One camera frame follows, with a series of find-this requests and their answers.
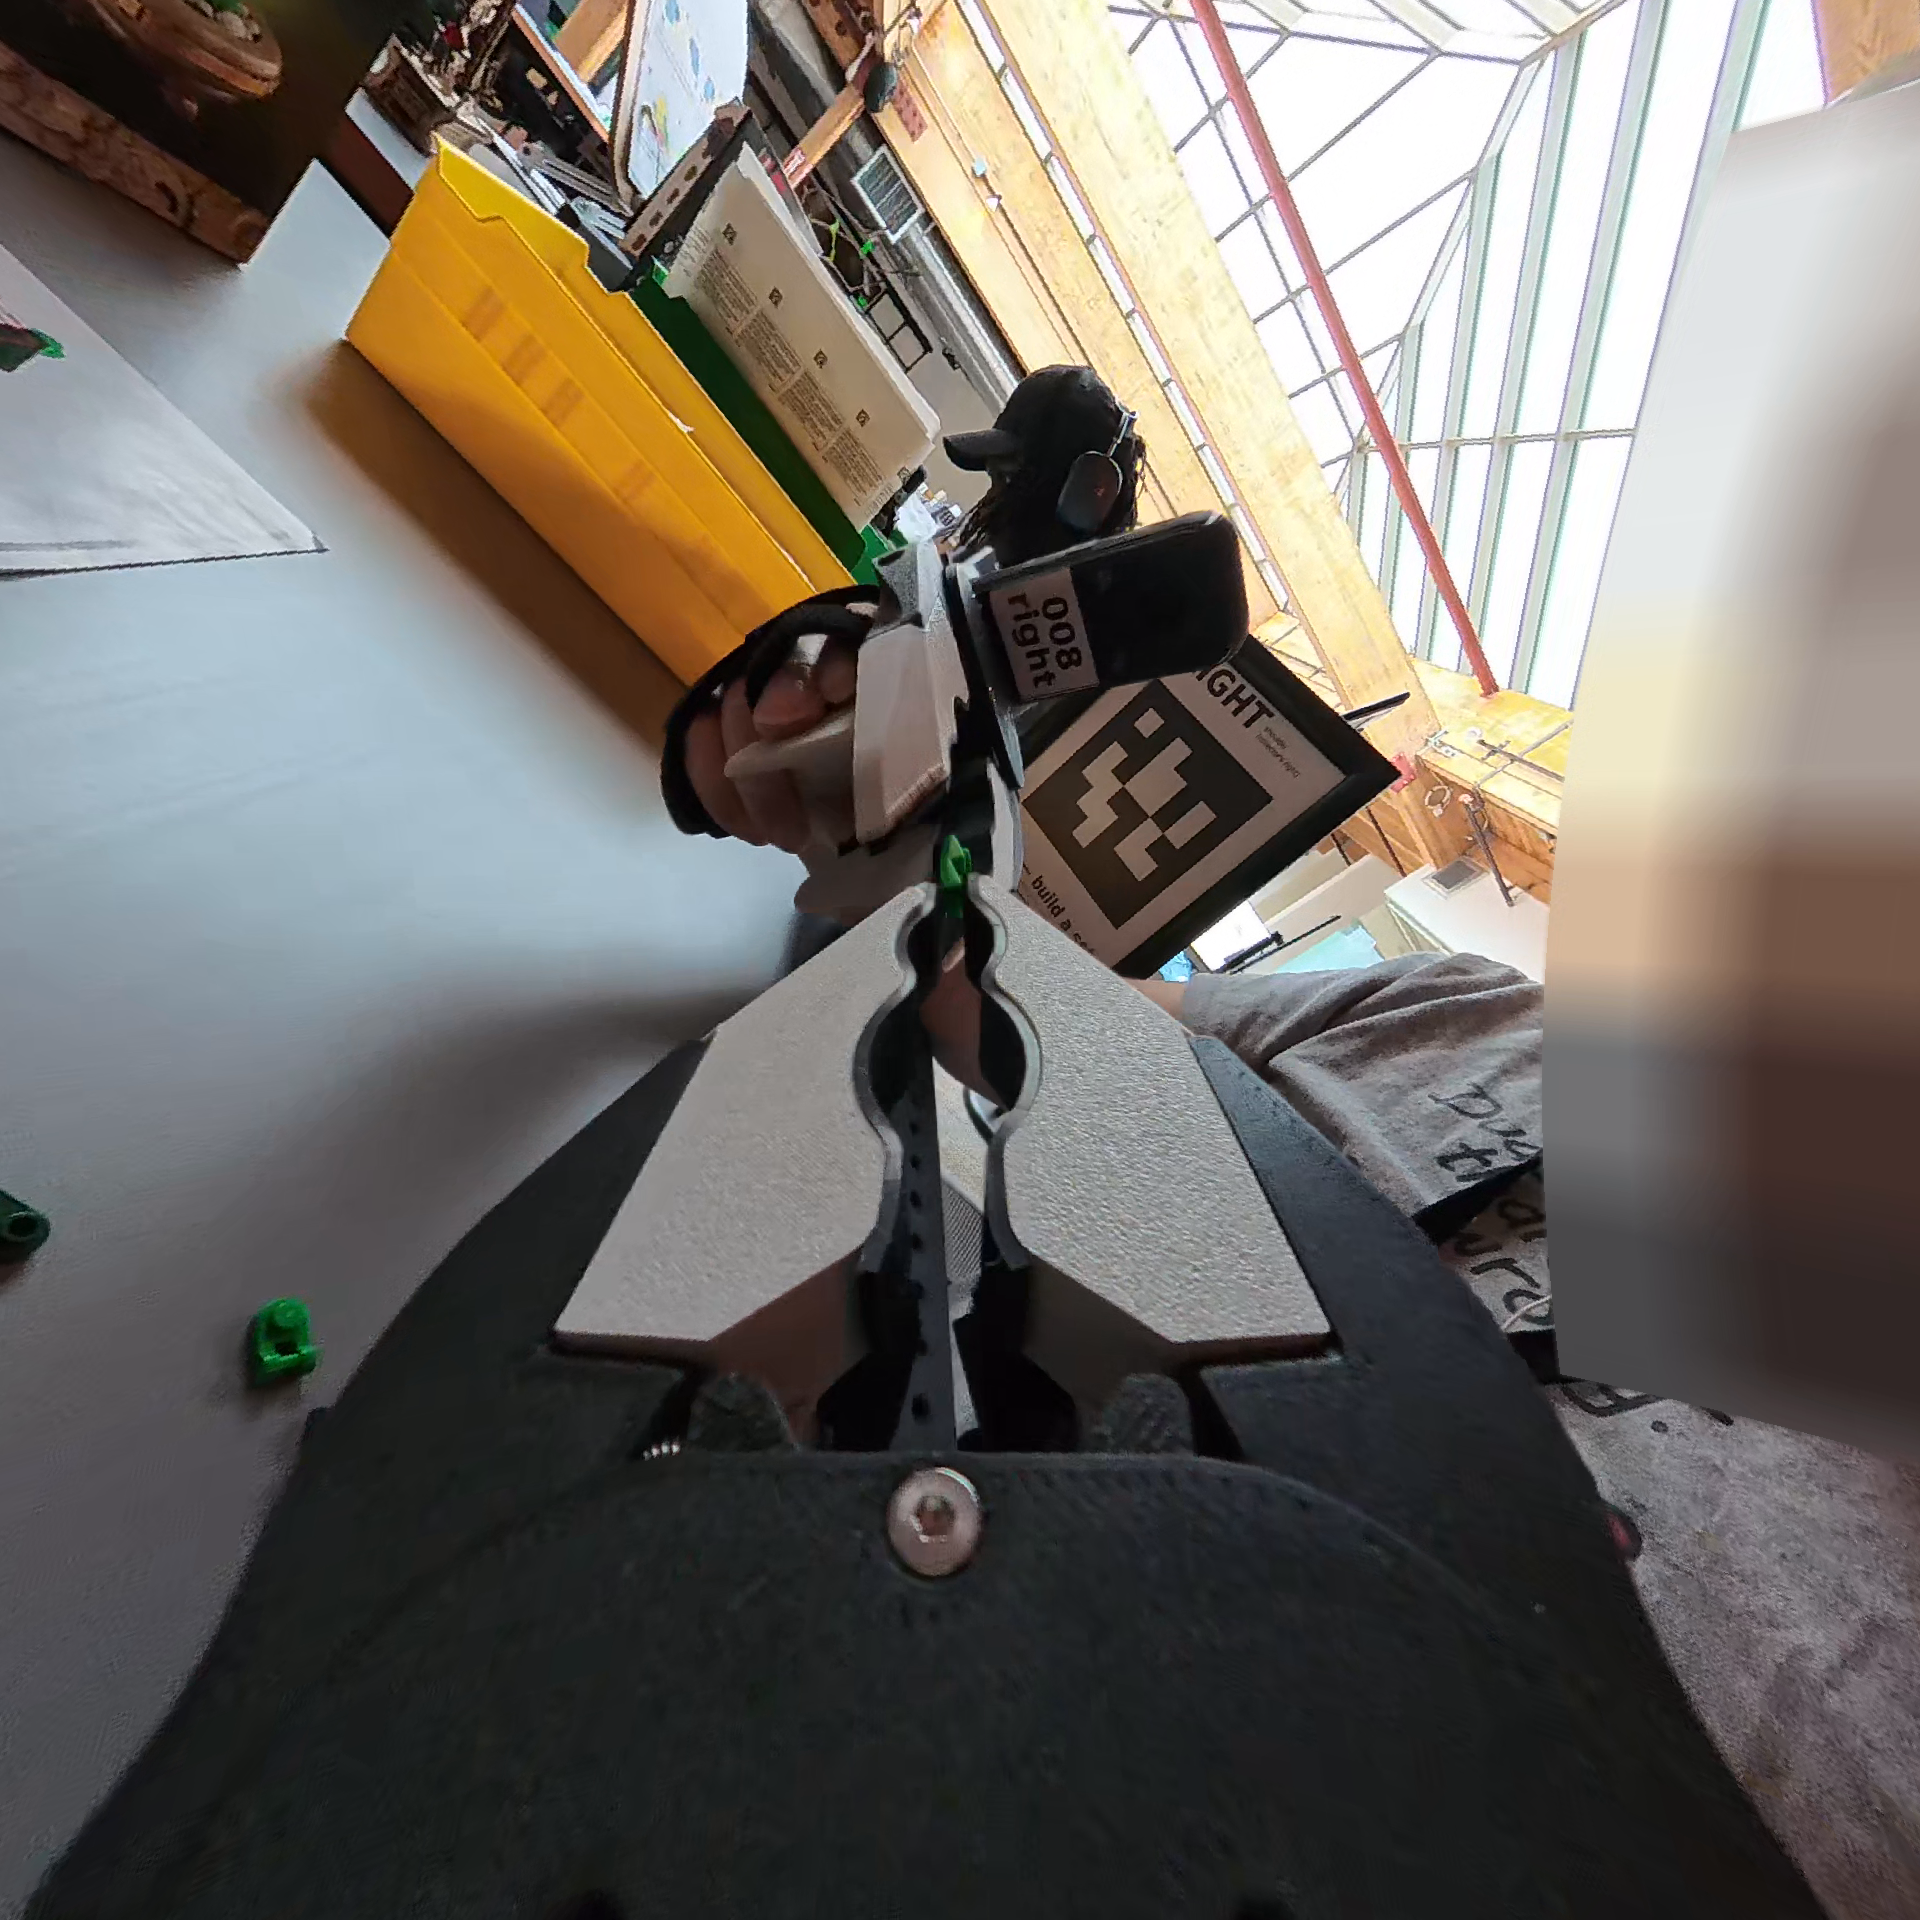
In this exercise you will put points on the person's right hand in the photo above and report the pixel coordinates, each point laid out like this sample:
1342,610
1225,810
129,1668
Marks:
749,812

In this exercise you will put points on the green box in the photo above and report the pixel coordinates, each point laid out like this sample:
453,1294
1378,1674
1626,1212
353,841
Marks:
736,412

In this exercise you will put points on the red pipe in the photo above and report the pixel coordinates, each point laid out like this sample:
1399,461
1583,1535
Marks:
1322,255

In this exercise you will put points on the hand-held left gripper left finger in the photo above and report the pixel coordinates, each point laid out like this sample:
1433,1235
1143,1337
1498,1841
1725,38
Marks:
722,1184

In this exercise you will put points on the person's right forearm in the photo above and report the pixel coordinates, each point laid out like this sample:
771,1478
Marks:
959,1025

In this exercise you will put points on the white printed box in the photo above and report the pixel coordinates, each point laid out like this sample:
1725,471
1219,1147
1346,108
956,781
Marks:
796,328

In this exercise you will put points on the wall vent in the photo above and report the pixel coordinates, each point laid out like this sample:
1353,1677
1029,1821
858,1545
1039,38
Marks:
889,195

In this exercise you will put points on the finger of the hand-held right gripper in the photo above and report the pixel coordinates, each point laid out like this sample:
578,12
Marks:
978,810
871,888

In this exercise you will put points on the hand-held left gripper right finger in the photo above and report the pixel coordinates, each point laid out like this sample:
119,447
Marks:
1171,1184

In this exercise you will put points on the white poster board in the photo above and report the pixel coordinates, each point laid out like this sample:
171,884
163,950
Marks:
675,88

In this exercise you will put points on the yellow plastic bin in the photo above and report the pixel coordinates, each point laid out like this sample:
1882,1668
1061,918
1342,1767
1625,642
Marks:
509,342

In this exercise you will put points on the bright green lego clip piece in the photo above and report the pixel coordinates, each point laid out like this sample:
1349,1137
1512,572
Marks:
278,1341

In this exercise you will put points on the small dark green lego piece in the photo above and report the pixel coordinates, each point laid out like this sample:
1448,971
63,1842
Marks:
15,1225

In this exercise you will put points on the lego instruction booklet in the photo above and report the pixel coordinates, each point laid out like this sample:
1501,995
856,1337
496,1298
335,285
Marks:
122,450

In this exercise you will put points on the small bright green lego brick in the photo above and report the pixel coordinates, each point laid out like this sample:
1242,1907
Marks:
952,864

